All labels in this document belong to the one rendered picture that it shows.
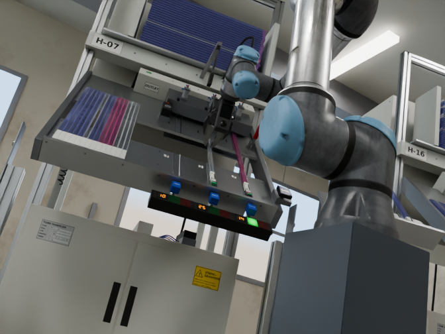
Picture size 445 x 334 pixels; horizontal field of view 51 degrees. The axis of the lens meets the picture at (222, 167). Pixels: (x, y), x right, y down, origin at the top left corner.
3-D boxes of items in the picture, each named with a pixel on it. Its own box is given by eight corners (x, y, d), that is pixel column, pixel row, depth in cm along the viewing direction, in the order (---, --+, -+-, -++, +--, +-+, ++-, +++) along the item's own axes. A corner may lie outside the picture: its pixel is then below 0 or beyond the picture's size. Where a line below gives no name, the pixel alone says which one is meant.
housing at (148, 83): (242, 142, 198) (255, 111, 192) (128, 105, 187) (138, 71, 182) (240, 135, 205) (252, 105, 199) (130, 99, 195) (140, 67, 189)
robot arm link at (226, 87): (247, 90, 147) (222, 81, 145) (242, 102, 149) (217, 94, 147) (246, 79, 153) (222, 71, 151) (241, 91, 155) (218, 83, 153)
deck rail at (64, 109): (37, 160, 123) (42, 140, 120) (30, 158, 122) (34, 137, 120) (89, 85, 187) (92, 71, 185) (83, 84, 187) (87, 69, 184)
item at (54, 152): (268, 227, 137) (278, 207, 134) (37, 161, 123) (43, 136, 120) (267, 225, 138) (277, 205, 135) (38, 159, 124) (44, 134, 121)
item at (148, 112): (252, 169, 171) (257, 158, 169) (70, 112, 157) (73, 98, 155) (242, 136, 201) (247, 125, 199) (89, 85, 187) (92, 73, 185)
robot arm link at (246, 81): (275, 87, 133) (271, 70, 142) (240, 72, 130) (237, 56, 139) (263, 109, 137) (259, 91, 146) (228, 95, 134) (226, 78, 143)
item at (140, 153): (271, 218, 137) (275, 209, 136) (40, 150, 123) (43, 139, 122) (261, 187, 154) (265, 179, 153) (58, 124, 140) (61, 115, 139)
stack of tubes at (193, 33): (256, 82, 200) (267, 30, 209) (139, 40, 189) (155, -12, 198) (246, 95, 211) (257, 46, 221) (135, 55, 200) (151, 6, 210)
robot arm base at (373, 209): (418, 250, 82) (420, 197, 85) (353, 224, 76) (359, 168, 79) (354, 256, 95) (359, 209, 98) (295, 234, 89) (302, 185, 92)
